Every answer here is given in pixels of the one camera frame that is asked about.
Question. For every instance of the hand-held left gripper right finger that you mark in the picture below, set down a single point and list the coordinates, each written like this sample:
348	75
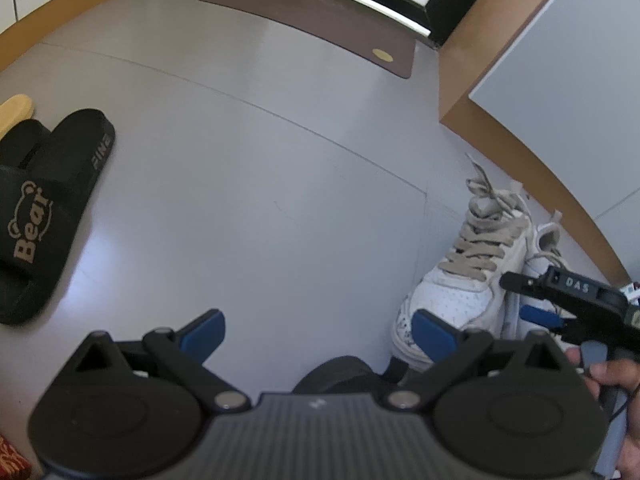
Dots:
435	337

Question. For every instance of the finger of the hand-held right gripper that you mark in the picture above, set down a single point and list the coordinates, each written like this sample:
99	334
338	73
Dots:
545	316
522	282

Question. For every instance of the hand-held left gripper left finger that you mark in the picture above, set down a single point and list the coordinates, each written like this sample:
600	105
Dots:
202	334

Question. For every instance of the white lace-up sneaker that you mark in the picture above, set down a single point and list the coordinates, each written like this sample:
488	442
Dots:
465	300
542	255

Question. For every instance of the black lace-up sneaker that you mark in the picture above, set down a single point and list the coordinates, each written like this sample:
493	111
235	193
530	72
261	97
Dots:
340	375

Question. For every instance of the person's right hand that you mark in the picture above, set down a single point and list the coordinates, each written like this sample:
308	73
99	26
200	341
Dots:
617	375

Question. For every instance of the black slide sandal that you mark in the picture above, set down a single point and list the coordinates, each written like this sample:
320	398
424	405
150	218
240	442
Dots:
50	210
22	142

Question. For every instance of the white cabinet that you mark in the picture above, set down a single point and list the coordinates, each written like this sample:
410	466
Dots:
575	85

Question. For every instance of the black framed glass door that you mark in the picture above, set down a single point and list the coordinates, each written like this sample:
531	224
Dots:
450	5

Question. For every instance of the yellow slipper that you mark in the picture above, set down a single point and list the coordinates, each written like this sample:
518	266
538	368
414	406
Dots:
15	112

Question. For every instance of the brown doormat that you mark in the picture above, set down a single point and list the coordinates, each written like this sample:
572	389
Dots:
310	20

